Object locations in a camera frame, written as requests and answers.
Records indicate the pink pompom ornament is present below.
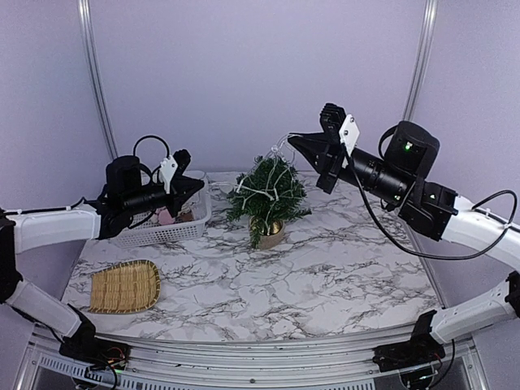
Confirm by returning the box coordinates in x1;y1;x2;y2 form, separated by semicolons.
158;209;176;226

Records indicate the white plastic basket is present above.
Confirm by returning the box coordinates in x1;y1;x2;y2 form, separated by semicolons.
110;171;212;248

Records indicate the clear string light wire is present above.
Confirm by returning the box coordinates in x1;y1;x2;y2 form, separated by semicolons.
210;132;297;236

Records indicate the small green christmas tree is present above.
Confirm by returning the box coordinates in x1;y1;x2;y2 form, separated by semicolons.
227;156;312;249

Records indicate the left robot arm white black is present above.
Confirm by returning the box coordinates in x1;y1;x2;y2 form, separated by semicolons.
1;149;204;362

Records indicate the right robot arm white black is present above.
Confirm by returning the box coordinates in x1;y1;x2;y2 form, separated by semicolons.
288;116;519;364

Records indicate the woven bamboo tray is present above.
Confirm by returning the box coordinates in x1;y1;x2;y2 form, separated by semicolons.
89;260;161;314

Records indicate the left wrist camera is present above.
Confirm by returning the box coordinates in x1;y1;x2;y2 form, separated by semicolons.
158;149;191;194

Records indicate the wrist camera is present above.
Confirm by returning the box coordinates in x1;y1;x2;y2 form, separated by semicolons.
319;102;360;157
158;149;191;194

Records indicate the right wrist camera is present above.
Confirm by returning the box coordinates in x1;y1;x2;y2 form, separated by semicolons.
319;102;360;157

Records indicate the right aluminium frame post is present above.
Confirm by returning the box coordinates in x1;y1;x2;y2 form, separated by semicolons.
402;0;439;121

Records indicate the front aluminium rail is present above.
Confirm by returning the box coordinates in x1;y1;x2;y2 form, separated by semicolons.
15;320;488;390

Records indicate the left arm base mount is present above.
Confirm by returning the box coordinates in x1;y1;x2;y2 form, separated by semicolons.
59;337;130;370

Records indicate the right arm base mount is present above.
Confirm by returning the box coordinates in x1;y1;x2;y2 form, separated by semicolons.
372;310;445;372

